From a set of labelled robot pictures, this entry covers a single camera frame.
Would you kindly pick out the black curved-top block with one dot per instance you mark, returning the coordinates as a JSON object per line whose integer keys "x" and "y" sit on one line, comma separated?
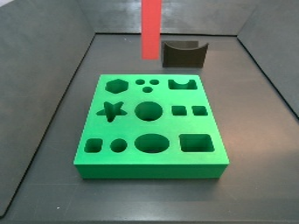
{"x": 183, "y": 53}

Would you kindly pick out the green shape-sorter block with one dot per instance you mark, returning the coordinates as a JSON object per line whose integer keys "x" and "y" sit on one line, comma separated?
{"x": 150, "y": 130}

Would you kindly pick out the red rectangular peg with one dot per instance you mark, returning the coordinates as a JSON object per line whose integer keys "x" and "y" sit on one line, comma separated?
{"x": 151, "y": 25}

